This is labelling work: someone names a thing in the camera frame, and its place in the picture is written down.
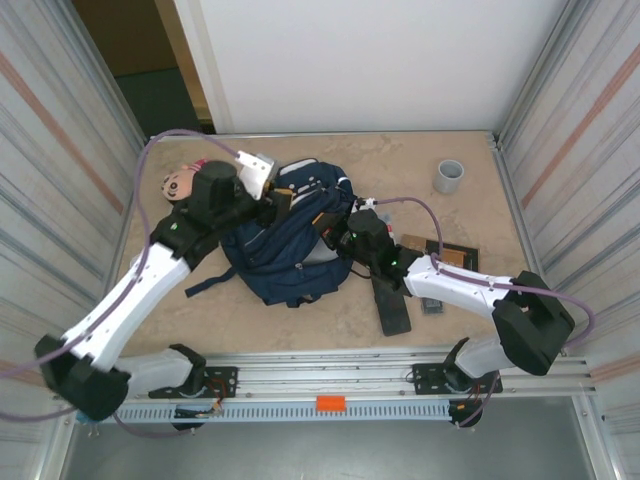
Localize white slotted cable duct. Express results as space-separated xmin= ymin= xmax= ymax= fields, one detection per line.
xmin=112 ymin=402 xmax=454 ymax=425

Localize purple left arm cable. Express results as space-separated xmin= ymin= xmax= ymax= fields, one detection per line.
xmin=0 ymin=128 xmax=246 ymax=439

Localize navy blue student backpack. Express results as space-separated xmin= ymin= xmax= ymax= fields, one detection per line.
xmin=185 ymin=157 xmax=362 ymax=309

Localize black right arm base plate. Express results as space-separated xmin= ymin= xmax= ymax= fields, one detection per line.
xmin=410 ymin=362 xmax=504 ymax=397

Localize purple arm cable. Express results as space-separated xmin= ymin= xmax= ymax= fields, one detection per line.
xmin=372 ymin=195 xmax=597 ymax=429
xmin=0 ymin=128 xmax=246 ymax=439

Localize brown and black book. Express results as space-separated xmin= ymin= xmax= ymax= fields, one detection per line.
xmin=399 ymin=232 xmax=482 ymax=275

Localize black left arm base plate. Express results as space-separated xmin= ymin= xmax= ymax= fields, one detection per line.
xmin=148 ymin=366 xmax=239 ymax=400

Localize aluminium mounting rail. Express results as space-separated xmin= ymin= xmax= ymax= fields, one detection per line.
xmin=52 ymin=349 xmax=599 ymax=401

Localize grey plastic cup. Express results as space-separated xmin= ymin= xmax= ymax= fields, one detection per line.
xmin=432 ymin=158 xmax=466 ymax=195

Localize pink plush doll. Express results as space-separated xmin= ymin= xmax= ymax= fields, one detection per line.
xmin=159 ymin=158 xmax=210 ymax=202

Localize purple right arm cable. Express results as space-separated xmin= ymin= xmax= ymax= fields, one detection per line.
xmin=372 ymin=195 xmax=597 ymax=429

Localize long black pencil case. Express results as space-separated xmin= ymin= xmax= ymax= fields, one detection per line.
xmin=369 ymin=276 xmax=414 ymax=338

